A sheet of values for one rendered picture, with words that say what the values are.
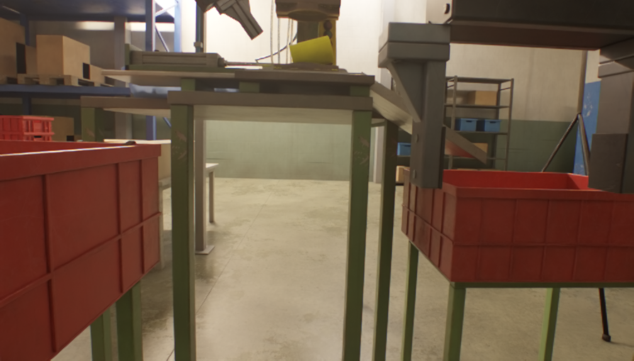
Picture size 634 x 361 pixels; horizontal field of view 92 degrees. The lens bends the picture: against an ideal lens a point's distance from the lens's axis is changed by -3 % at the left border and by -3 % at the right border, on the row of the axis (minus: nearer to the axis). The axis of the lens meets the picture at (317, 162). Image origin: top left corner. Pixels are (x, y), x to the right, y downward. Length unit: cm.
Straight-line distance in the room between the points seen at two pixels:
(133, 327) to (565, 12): 70
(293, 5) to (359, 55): 546
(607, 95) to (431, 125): 14
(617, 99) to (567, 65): 772
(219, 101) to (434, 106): 58
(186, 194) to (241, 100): 24
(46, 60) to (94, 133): 532
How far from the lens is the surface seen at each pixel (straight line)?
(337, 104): 71
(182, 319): 88
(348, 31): 640
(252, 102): 72
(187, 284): 84
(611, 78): 30
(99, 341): 124
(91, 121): 107
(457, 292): 87
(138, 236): 59
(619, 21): 27
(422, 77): 22
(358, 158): 72
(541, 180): 136
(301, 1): 88
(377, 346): 126
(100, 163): 48
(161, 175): 220
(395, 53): 21
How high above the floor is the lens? 86
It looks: 5 degrees down
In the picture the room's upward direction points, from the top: 2 degrees clockwise
